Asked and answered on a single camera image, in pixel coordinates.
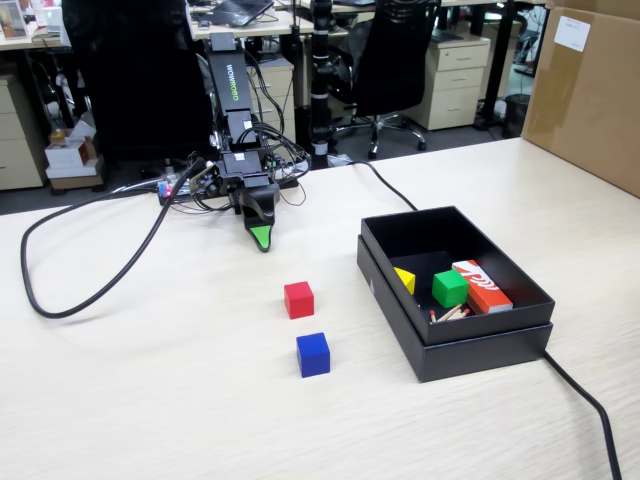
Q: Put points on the black open box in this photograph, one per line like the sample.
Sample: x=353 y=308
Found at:
x=475 y=355

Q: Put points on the black laptop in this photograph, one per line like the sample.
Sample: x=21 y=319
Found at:
x=240 y=11

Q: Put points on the yellow wooden block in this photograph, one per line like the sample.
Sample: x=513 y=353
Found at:
x=406 y=281

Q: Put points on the green wooden cube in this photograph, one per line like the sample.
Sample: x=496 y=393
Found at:
x=450 y=289

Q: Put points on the black mesh waste bin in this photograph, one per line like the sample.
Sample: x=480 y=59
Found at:
x=516 y=116

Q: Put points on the blue wooden cube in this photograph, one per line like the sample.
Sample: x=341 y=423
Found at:
x=313 y=356

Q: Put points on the beige wide drawer cabinet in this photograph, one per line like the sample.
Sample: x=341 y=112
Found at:
x=17 y=140

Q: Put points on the white drawer pedestal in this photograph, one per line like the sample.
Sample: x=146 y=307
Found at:
x=452 y=85

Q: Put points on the red wooden cube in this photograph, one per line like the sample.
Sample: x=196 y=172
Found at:
x=299 y=300

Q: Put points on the beige drawer pedestal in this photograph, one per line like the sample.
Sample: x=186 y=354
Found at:
x=275 y=100

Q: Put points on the large brown cardboard box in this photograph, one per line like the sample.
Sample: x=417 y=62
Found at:
x=585 y=100

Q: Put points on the stacked white cardboard boxes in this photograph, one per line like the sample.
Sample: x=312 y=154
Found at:
x=72 y=157

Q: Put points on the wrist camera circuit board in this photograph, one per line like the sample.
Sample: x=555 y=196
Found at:
x=204 y=180

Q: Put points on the framed picture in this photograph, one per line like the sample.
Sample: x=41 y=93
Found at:
x=12 y=19

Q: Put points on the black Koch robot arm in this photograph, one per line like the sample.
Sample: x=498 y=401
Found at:
x=227 y=75

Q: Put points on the wooden match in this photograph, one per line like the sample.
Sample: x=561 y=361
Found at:
x=433 y=317
x=449 y=314
x=460 y=315

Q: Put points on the black mesh office chair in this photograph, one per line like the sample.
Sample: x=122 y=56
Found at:
x=395 y=60

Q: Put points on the black cardboard box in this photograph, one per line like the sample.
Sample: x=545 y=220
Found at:
x=450 y=235

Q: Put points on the white shipping label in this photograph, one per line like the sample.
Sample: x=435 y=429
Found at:
x=572 y=32

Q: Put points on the controller board with red LED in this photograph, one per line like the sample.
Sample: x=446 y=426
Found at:
x=167 y=190

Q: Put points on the black jointed pole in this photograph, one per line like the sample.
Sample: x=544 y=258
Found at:
x=320 y=75

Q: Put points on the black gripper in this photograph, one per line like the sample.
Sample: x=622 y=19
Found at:
x=242 y=167

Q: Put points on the orange white matchbox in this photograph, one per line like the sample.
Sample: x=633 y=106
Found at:
x=487 y=295

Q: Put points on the black high-back office chair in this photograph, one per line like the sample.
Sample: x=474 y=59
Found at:
x=140 y=75

